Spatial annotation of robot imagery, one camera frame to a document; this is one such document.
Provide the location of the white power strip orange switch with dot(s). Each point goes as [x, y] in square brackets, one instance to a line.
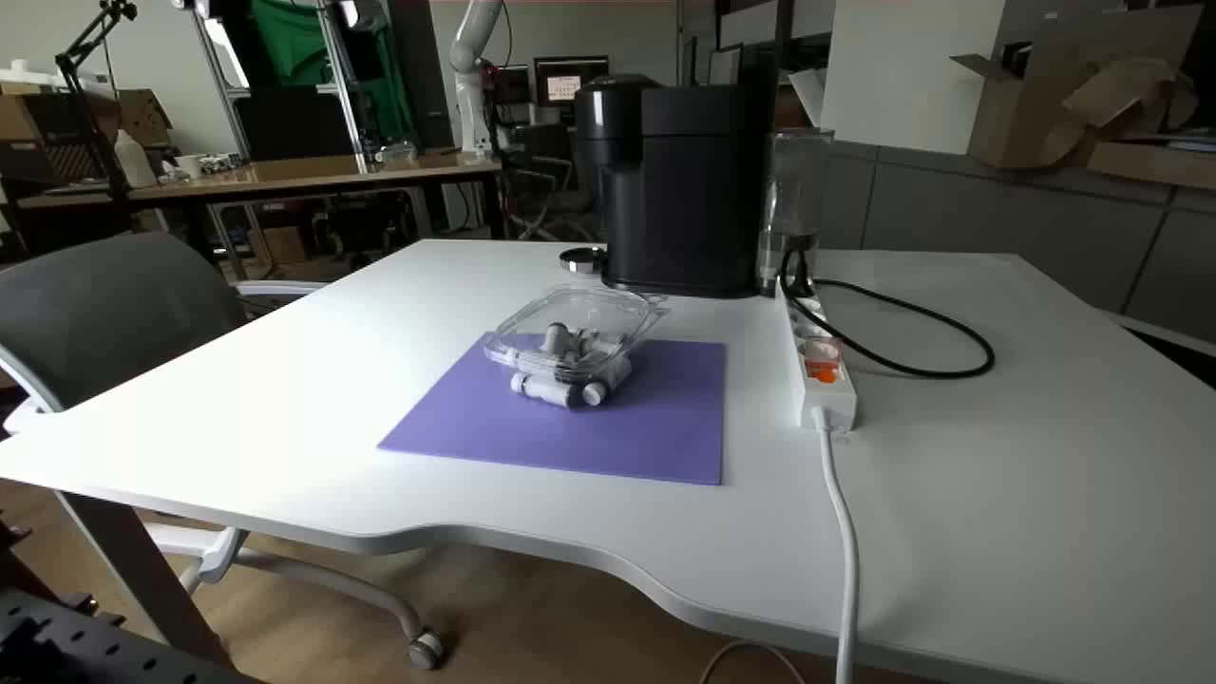
[825, 387]

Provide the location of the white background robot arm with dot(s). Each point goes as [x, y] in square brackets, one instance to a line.
[478, 63]

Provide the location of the white cylindrical capsule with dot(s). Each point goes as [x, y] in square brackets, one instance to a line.
[547, 387]
[604, 370]

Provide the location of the clear plastic bag with items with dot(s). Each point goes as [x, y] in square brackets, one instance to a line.
[594, 309]

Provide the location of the grey capsule piece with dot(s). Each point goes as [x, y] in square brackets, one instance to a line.
[561, 338]

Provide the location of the purple mat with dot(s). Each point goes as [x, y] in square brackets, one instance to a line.
[660, 421]

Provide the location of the black coffee machine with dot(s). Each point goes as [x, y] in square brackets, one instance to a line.
[687, 176]

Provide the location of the small monitor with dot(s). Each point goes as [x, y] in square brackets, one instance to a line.
[568, 79]

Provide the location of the white table leg with caster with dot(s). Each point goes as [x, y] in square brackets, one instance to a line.
[380, 595]

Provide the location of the wooden desk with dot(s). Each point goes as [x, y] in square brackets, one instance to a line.
[292, 176]

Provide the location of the white panel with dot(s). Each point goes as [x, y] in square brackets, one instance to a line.
[913, 69]

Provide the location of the grey cabinet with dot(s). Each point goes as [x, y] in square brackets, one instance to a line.
[1012, 230]

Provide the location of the green cloth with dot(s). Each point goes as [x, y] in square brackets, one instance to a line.
[305, 43]

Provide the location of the grey office chair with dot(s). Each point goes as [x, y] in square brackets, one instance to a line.
[109, 309]

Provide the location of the cardboard box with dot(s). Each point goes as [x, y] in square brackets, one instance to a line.
[1078, 95]

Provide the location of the black desk lamp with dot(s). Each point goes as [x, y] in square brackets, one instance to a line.
[89, 43]

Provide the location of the black perforated plate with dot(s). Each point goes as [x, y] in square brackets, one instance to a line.
[77, 646]

